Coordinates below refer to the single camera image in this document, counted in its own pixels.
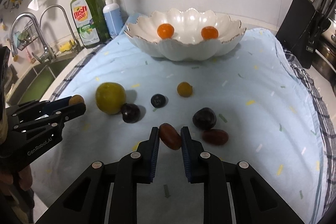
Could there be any right orange mandarin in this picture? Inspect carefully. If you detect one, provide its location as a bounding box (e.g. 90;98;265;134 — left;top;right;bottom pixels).
201;26;219;40

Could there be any left orange mandarin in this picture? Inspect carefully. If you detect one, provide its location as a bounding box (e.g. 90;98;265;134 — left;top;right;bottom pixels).
157;23;174;39

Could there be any yellow sponge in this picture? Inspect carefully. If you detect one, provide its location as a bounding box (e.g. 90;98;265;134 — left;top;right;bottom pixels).
59;40;75;53

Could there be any light blue cloth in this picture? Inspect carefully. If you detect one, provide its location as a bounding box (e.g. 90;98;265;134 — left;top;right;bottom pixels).
31;29;326;223

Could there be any small yellow kumquat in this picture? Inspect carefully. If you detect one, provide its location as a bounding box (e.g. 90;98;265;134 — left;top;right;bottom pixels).
177;82;193;98
68;94;85;105

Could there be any orange mandarin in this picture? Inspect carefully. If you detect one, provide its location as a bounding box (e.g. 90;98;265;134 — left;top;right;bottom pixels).
157;23;174;39
201;26;219;40

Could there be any small dark blueberry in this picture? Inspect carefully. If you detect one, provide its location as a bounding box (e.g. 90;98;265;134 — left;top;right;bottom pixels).
150;94;166;108

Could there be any dark plum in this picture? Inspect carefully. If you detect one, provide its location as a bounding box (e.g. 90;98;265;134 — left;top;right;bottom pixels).
120;103;141;123
193;107;217;130

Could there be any wire sink basket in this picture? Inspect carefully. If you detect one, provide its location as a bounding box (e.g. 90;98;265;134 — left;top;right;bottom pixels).
17;20;39;51

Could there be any person's left hand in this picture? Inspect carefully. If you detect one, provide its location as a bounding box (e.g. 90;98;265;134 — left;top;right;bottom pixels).
0;165;33;196

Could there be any stainless steel pot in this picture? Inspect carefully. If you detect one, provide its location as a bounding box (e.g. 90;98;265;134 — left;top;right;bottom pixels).
312;11;335;85

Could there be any green dish soap bottle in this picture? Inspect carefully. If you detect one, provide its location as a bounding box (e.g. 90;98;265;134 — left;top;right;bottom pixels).
71;0;110;48

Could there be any steel kitchen sink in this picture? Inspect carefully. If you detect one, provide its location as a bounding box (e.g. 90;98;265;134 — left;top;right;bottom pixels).
6;53;76;106

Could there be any blue pump soap bottle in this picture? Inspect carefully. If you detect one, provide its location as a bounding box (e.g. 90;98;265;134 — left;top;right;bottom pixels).
102;0;123;39

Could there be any chrome tall faucet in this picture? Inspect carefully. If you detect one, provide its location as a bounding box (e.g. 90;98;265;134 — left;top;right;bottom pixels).
39;4;83;53

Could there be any white scalloped ceramic bowl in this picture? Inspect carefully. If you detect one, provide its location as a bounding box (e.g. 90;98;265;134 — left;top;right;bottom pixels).
124;8;246;61

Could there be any large yellow-green fruit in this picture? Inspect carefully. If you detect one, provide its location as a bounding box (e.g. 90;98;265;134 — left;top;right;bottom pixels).
95;82;126;115

